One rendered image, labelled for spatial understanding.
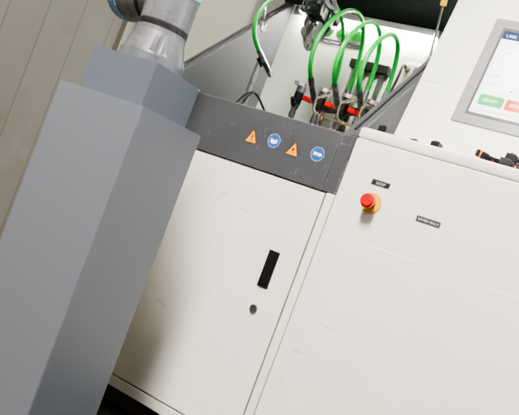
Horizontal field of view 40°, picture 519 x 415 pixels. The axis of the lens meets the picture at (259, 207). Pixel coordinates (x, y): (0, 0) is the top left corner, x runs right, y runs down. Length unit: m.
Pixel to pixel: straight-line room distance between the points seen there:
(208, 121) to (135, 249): 0.58
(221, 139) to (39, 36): 1.79
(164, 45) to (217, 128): 0.49
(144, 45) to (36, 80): 2.12
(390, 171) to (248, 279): 0.47
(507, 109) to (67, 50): 2.39
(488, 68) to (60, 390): 1.40
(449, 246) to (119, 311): 0.78
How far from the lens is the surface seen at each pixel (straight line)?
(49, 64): 3.71
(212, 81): 2.38
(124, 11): 1.75
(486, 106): 2.05
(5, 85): 3.56
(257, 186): 1.91
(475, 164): 1.73
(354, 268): 1.76
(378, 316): 1.74
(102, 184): 1.49
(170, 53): 1.60
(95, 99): 1.55
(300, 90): 2.22
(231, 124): 2.00
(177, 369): 1.98
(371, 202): 1.74
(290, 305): 1.82
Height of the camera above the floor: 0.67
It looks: 1 degrees up
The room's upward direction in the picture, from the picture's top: 21 degrees clockwise
